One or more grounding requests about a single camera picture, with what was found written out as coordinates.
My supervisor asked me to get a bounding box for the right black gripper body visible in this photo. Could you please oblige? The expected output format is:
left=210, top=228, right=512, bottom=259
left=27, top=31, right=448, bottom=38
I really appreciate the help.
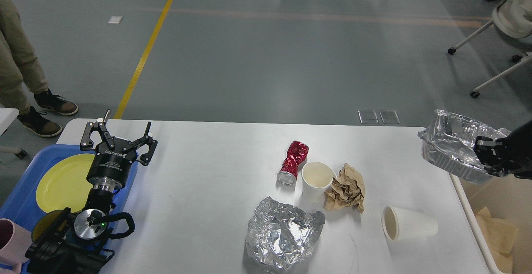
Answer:
left=486, top=136, right=525, bottom=178

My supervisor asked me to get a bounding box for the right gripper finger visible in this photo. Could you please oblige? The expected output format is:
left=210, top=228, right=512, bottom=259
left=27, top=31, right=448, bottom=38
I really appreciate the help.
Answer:
left=474, top=136, right=496, bottom=164

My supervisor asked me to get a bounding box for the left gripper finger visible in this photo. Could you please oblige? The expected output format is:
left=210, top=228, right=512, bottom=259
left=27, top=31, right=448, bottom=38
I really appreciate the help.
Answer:
left=123, top=122, right=153, bottom=153
left=80, top=109, right=116, bottom=151

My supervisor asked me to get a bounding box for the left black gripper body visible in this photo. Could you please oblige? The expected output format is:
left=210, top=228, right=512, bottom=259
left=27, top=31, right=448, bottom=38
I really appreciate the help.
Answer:
left=86, top=139, right=158, bottom=190

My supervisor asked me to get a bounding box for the aluminium foil tray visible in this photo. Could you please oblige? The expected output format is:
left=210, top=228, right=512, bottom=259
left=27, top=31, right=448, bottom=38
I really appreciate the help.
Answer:
left=418, top=109, right=510, bottom=185

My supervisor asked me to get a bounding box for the yellow plate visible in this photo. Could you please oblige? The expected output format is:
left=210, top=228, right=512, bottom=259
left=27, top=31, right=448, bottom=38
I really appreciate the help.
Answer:
left=36, top=153, right=94, bottom=213

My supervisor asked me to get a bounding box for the pink mug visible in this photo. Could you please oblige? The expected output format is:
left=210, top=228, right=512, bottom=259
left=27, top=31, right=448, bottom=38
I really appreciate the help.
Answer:
left=0, top=218, right=33, bottom=274

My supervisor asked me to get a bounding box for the brown paper bag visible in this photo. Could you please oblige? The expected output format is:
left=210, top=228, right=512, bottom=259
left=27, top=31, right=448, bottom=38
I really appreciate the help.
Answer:
left=475, top=207, right=518, bottom=273

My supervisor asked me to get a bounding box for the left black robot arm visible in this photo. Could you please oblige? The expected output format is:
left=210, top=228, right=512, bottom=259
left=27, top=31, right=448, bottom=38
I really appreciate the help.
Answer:
left=25, top=111, right=158, bottom=274

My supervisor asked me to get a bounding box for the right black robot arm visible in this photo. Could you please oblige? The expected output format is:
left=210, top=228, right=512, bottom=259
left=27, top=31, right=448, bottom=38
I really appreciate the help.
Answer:
left=473, top=121, right=532, bottom=180

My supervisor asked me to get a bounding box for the beige plastic bin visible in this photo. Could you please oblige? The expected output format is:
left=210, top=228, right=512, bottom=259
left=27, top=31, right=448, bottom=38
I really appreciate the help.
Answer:
left=450, top=174, right=532, bottom=274

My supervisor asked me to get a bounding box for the white side table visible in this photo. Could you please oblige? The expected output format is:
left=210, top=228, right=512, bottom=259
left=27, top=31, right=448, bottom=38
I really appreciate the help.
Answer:
left=0, top=106, right=28, bottom=159

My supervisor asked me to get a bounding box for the blue plastic tray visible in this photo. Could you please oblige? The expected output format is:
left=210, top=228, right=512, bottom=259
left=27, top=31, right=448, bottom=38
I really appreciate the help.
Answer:
left=0, top=143, right=140, bottom=274

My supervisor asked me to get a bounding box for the person in khaki trousers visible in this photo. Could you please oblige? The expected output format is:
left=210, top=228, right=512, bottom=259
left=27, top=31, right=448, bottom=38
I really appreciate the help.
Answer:
left=0, top=0, right=79, bottom=138

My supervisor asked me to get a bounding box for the floor socket plate right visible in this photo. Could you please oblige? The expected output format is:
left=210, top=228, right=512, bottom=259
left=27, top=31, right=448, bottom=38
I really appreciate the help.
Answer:
left=379, top=110, right=401, bottom=124

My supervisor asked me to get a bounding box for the floor socket plate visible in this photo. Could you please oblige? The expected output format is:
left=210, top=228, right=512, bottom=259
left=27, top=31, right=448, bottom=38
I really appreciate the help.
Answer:
left=358, top=110, right=379, bottom=124
left=379, top=110, right=401, bottom=124

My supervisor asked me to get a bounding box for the tipped white paper cup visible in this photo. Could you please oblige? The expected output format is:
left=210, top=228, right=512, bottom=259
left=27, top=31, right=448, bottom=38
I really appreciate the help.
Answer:
left=381, top=205, right=439, bottom=241

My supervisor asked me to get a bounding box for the floor socket plate left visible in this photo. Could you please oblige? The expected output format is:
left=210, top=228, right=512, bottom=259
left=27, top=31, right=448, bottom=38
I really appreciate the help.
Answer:
left=358, top=110, right=379, bottom=124

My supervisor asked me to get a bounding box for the white floor marker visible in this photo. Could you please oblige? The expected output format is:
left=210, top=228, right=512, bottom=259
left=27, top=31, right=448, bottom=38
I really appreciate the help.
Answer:
left=108, top=16, right=123, bottom=25

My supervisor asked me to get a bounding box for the white office chair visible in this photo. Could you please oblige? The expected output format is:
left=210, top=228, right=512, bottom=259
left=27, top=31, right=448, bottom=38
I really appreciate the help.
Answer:
left=447, top=0, right=532, bottom=98

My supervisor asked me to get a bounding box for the crumpled brown paper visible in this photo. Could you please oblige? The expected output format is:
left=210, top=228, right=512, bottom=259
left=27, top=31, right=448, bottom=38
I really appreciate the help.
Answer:
left=325, top=163, right=366, bottom=214

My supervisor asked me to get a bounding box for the crushed red can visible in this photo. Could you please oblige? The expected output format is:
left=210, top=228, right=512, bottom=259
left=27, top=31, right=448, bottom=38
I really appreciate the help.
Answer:
left=277, top=140, right=309, bottom=186

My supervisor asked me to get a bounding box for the crumpled aluminium foil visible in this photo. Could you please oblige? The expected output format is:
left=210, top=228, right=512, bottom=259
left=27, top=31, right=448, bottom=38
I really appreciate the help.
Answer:
left=245, top=197, right=326, bottom=272

